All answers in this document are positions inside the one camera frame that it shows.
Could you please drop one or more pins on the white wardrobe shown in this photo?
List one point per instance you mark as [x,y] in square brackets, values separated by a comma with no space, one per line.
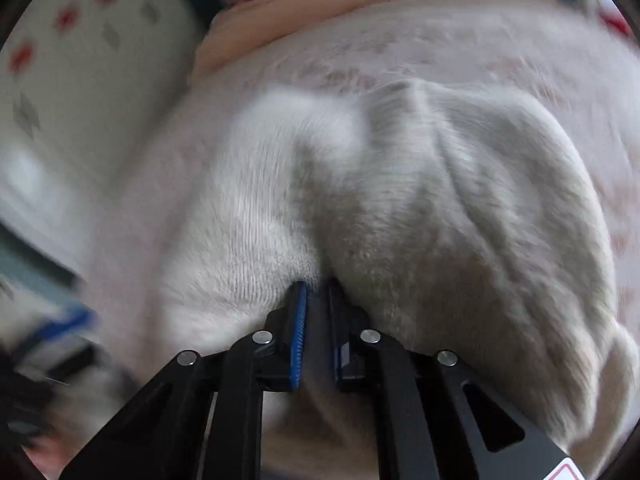
[100,110]

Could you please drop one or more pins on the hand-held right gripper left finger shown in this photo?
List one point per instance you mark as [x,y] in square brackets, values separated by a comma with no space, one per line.
[299,332]

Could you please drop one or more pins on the cream sweater with black hearts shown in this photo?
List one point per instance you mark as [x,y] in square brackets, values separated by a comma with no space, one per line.
[450,210]

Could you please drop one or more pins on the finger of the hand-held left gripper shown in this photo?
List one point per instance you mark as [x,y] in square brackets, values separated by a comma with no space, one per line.
[60,330]

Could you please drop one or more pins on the bed with pink floral sheet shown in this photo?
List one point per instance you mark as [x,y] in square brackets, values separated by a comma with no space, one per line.
[450,50]

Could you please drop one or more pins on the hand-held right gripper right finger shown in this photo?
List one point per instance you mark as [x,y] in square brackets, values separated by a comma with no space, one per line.
[340,345]

